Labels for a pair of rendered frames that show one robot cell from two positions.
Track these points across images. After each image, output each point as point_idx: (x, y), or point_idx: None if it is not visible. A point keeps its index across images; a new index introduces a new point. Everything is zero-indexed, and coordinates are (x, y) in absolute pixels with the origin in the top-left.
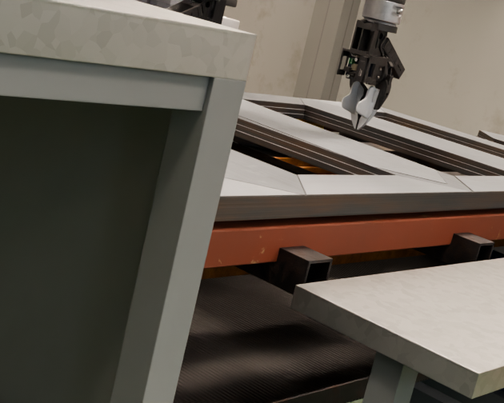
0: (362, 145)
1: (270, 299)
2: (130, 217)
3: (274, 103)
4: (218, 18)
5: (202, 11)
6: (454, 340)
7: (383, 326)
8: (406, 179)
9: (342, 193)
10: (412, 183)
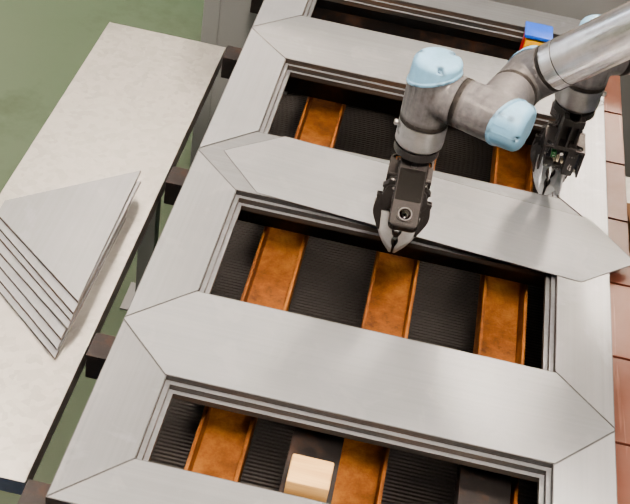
0: (345, 206)
1: (338, 275)
2: None
3: (555, 324)
4: (557, 136)
5: (557, 115)
6: (131, 43)
7: (166, 34)
8: (247, 125)
9: (243, 46)
10: (237, 118)
